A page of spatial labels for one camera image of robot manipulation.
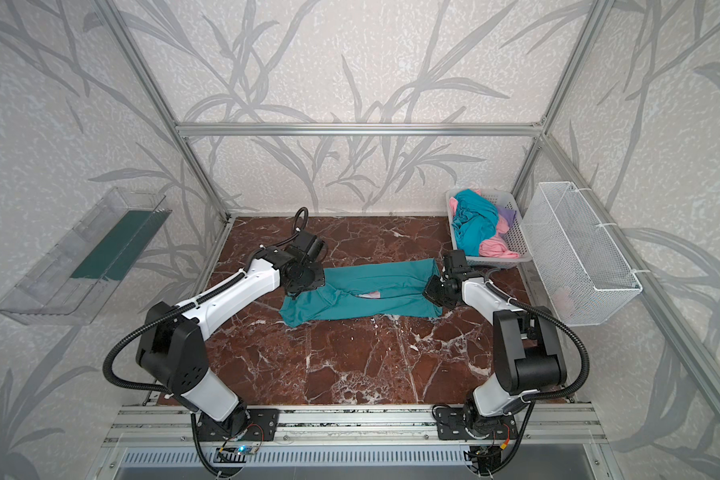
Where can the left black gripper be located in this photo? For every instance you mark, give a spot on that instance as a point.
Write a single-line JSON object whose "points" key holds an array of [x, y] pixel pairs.
{"points": [[303, 282]]}

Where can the aluminium frame crossbar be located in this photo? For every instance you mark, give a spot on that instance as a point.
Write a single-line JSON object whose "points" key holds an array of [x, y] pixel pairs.
{"points": [[358, 129]]}

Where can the clear plastic wall tray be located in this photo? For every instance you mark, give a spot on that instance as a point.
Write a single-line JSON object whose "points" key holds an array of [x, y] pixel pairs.
{"points": [[72, 282]]}

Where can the teal printed t-shirt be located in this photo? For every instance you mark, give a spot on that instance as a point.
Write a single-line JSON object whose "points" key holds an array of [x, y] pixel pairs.
{"points": [[365, 291]]}

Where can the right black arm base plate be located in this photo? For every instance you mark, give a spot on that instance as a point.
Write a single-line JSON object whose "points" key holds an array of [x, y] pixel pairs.
{"points": [[464, 423]]}

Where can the purple t-shirt in basket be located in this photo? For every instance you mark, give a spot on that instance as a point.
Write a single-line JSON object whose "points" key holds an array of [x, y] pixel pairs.
{"points": [[509, 215]]}

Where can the teal t-shirt in basket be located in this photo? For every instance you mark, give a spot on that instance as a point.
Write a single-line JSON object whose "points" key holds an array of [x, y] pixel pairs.
{"points": [[475, 220]]}

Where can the pink item in wire basket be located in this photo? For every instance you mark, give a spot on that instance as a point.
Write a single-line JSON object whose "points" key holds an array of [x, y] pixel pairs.
{"points": [[564, 303]]}

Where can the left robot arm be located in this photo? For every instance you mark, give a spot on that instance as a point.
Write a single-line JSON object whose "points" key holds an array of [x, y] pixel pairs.
{"points": [[174, 351]]}

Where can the pink t-shirt in basket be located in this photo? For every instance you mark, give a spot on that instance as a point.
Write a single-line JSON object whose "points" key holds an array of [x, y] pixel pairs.
{"points": [[497, 246]]}

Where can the slotted white cable duct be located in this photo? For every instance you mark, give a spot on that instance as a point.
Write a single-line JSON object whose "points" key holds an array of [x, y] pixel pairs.
{"points": [[301, 457]]}

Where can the aluminium front rail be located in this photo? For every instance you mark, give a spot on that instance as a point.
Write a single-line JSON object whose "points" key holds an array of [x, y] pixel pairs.
{"points": [[352, 425]]}

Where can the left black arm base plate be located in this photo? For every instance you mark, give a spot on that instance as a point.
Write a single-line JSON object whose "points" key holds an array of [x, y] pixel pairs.
{"points": [[248, 424]]}

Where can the white wire mesh basket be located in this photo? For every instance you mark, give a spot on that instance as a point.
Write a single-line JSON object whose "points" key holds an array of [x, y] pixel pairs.
{"points": [[571, 246]]}

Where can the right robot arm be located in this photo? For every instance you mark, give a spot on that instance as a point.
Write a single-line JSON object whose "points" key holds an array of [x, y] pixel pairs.
{"points": [[528, 363]]}

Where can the green circuit board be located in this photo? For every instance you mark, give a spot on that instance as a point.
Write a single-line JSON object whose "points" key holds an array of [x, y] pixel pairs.
{"points": [[228, 452]]}

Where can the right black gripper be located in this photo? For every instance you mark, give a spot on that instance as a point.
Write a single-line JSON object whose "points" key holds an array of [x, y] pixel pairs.
{"points": [[433, 291]]}

